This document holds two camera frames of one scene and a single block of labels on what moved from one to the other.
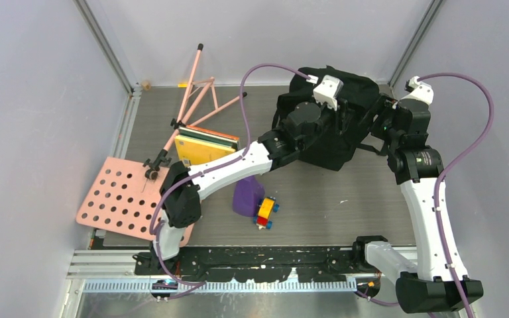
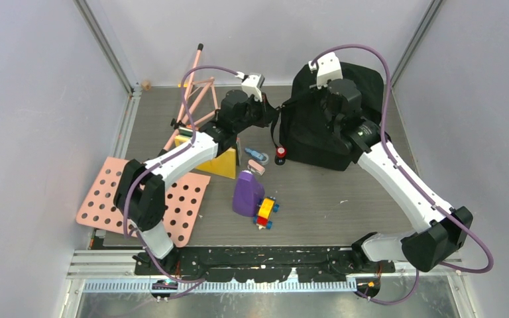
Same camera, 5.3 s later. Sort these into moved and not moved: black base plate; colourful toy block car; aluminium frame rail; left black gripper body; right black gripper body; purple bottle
Moved: right black gripper body; left black gripper body
Not moved: black base plate; purple bottle; aluminium frame rail; colourful toy block car
